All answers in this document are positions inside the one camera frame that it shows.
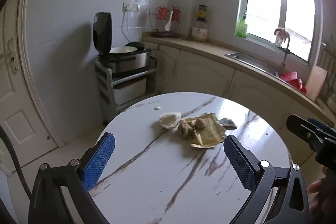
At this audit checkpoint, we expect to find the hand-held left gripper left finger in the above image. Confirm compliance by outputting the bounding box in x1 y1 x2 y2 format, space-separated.
28 132 116 224

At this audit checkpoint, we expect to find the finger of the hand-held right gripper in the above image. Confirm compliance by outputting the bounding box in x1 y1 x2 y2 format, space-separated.
308 117 336 136
286 114 328 151

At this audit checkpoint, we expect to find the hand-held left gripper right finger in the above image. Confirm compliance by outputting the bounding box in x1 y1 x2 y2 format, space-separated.
223 135 310 224

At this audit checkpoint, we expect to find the golden brown foil wrapper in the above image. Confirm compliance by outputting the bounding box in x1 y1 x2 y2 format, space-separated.
185 113 227 149

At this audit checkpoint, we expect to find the small silver red wrapper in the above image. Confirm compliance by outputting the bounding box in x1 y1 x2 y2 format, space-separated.
219 117 237 130

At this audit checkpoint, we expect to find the brown food scrap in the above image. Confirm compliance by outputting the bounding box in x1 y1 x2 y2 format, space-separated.
178 120 196 136
196 117 208 130

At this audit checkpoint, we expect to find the white paper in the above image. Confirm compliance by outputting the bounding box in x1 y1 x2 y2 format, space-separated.
159 112 182 130

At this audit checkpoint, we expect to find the person's right hand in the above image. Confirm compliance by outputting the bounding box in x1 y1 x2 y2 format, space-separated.
307 179 325 204

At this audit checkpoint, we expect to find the wooden cutting board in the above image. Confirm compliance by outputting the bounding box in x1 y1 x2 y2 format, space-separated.
304 65 328 102

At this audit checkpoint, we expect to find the red basin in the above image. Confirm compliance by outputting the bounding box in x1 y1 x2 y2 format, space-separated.
280 71 307 94

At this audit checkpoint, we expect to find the metal faucet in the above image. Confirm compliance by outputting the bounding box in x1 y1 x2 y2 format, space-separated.
274 28 292 69

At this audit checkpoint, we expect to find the grey white storage cart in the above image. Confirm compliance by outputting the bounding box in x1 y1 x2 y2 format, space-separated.
94 56 158 125

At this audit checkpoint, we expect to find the steel sink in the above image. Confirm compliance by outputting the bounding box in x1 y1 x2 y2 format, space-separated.
224 52 282 76

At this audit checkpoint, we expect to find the pink cloth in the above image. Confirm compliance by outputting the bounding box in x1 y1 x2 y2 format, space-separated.
274 28 290 45

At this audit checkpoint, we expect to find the white door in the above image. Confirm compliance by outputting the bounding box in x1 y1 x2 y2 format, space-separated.
0 0 65 174

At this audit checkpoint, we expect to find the black silver rice cooker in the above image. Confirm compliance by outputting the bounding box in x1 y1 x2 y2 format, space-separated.
93 12 152 73

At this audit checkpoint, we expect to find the green dish soap bottle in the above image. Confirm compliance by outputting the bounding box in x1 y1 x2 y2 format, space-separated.
235 13 248 39

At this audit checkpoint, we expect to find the dark round lid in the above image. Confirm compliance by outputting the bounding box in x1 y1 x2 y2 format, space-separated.
124 41 145 51

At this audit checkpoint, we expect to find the glass jar orange label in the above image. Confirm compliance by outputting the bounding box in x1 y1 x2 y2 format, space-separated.
191 21 209 42

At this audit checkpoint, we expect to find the dark capped yellow label bottle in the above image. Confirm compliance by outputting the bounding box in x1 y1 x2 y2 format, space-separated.
197 5 207 22

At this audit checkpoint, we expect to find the white rice spoon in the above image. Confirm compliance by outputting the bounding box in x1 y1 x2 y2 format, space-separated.
164 11 174 31

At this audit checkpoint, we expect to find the black cable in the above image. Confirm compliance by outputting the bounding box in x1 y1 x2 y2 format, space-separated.
0 126 32 199

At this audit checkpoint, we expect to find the metal door handle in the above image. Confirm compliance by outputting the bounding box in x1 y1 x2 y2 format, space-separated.
0 38 17 75

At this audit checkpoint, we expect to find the white power cable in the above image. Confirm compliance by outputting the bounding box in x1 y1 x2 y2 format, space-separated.
121 11 132 42

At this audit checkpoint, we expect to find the wire utensil rack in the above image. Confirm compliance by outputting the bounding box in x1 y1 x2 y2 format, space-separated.
149 5 181 38

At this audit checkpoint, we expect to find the white wall socket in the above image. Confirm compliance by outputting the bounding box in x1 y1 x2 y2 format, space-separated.
123 2 140 11

